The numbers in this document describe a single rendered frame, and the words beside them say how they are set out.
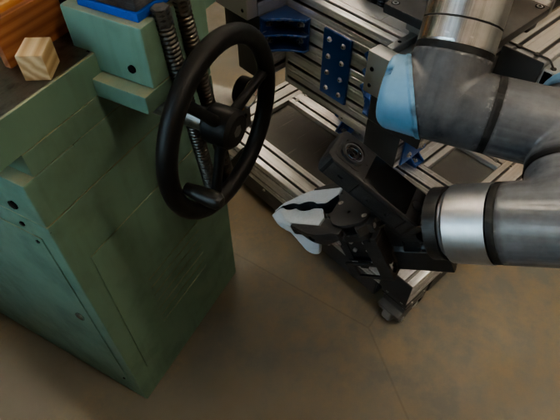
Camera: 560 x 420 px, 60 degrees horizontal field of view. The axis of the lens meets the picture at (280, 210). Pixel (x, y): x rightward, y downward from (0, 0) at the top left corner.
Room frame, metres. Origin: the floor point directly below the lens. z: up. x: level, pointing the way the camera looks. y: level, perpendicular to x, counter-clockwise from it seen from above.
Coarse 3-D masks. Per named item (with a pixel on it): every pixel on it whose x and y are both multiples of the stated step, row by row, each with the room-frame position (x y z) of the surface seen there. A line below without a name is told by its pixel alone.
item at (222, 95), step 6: (216, 84) 0.92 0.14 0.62; (216, 90) 0.90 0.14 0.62; (222, 90) 0.90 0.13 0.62; (228, 90) 0.90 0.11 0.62; (216, 96) 0.88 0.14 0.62; (222, 96) 0.88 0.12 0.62; (228, 96) 0.88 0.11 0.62; (222, 102) 0.86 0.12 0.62; (228, 102) 0.86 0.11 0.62; (246, 108) 0.87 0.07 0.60; (246, 114) 0.86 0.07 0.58; (246, 120) 0.86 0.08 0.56; (246, 126) 0.86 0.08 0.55
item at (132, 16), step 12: (84, 0) 0.61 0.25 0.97; (96, 0) 0.60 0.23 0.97; (108, 0) 0.59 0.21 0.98; (120, 0) 0.58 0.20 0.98; (132, 0) 0.57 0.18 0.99; (144, 0) 0.59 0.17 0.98; (156, 0) 0.61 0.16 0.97; (168, 0) 0.63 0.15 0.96; (108, 12) 0.59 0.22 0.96; (120, 12) 0.58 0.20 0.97; (132, 12) 0.57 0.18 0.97; (144, 12) 0.58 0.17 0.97
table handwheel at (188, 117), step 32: (224, 32) 0.56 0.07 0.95; (256, 32) 0.62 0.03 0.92; (192, 64) 0.50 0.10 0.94; (256, 64) 0.66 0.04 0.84; (192, 96) 0.48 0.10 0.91; (160, 128) 0.45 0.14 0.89; (224, 128) 0.52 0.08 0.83; (256, 128) 0.63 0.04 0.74; (160, 160) 0.43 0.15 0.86; (224, 160) 0.53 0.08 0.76; (256, 160) 0.60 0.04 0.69; (224, 192) 0.53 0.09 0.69
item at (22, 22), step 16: (32, 0) 0.62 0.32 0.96; (48, 0) 0.64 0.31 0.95; (0, 16) 0.58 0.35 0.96; (16, 16) 0.59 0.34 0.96; (32, 16) 0.61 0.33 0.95; (48, 16) 0.64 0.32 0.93; (0, 32) 0.57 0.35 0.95; (16, 32) 0.59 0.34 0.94; (32, 32) 0.61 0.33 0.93; (48, 32) 0.63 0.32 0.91; (64, 32) 0.65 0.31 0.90; (0, 48) 0.56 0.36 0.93; (16, 48) 0.58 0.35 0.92; (16, 64) 0.57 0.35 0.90
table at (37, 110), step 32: (0, 64) 0.57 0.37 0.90; (64, 64) 0.57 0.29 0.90; (96, 64) 0.60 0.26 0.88; (0, 96) 0.50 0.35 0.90; (32, 96) 0.50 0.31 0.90; (64, 96) 0.54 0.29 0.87; (128, 96) 0.55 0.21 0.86; (160, 96) 0.56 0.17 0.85; (0, 128) 0.45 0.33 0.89; (32, 128) 0.48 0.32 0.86; (0, 160) 0.43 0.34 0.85
